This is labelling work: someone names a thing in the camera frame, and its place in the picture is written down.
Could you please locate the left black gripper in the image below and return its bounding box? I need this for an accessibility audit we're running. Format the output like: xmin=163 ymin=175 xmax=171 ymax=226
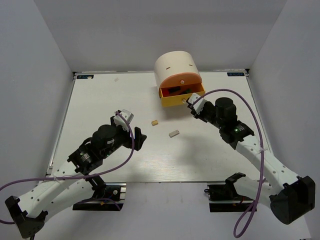
xmin=102 ymin=116 xmax=147 ymax=159

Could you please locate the yellow drawer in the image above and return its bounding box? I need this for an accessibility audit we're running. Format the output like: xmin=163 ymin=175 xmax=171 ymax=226
xmin=159 ymin=83 xmax=206 ymax=107

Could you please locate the small tan eraser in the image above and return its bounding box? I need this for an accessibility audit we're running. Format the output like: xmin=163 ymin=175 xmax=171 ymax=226
xmin=151 ymin=120 xmax=159 ymax=126

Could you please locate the orange top drawer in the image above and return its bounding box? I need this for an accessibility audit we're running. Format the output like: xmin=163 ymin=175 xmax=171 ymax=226
xmin=157 ymin=72 xmax=202 ymax=89

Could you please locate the grey white eraser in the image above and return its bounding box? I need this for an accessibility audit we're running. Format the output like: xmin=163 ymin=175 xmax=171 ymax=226
xmin=168 ymin=130 xmax=180 ymax=138

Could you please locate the pink highlighter marker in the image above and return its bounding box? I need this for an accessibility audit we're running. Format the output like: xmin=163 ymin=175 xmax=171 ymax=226
xmin=167 ymin=86 xmax=181 ymax=95

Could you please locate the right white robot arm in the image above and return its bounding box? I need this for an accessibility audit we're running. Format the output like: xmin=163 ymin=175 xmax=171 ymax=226
xmin=187 ymin=93 xmax=316 ymax=225

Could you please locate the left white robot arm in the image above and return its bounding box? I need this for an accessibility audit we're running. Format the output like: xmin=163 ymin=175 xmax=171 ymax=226
xmin=5 ymin=109 xmax=147 ymax=239

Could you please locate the cream cylindrical drawer organizer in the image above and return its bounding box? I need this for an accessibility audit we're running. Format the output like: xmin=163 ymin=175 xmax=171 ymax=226
xmin=154 ymin=51 xmax=200 ymax=85

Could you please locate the right blue table label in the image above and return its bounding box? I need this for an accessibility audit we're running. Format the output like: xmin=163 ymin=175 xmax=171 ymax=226
xmin=227 ymin=72 xmax=245 ymax=77

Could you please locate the blue table label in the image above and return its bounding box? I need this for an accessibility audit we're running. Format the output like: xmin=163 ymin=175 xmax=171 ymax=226
xmin=76 ymin=74 xmax=94 ymax=80
xmin=227 ymin=72 xmax=245 ymax=77

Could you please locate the left blue table label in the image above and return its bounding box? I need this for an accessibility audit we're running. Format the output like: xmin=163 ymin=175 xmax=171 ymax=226
xmin=76 ymin=74 xmax=94 ymax=80

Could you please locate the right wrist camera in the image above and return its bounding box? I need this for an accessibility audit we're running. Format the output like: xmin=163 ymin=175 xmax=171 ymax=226
xmin=187 ymin=93 xmax=207 ymax=115

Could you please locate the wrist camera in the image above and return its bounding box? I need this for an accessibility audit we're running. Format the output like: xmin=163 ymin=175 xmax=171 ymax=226
xmin=113 ymin=109 xmax=134 ymax=132
xmin=187 ymin=93 xmax=207 ymax=115

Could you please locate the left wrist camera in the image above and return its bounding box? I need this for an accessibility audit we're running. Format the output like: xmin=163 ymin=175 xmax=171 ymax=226
xmin=113 ymin=109 xmax=134 ymax=132

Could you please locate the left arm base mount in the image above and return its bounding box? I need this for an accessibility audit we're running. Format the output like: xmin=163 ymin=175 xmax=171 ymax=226
xmin=72 ymin=176 xmax=127 ymax=212

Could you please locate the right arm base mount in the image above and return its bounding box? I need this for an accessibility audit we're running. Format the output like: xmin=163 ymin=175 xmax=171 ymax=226
xmin=204 ymin=172 xmax=259 ymax=213

